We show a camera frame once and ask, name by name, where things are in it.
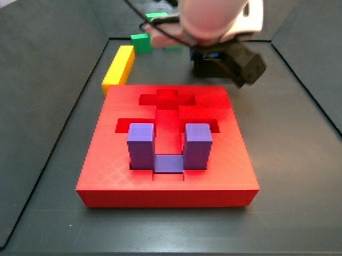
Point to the purple U-shaped block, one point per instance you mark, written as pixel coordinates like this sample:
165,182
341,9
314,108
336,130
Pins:
168,151

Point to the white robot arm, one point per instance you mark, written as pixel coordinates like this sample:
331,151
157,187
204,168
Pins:
212,27

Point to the black angled fixture bracket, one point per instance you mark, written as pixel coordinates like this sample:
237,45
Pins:
210,68

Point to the red slotted base block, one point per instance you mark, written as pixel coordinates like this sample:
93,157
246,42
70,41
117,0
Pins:
110,184

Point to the blue U-shaped block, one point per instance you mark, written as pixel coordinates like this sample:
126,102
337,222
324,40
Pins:
214,55

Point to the green stepped arch block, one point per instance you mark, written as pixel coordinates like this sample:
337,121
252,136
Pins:
141,40

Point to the yellow long bar block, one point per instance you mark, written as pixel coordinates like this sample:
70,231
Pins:
119,69

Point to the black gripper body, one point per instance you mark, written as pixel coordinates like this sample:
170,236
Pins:
246,63

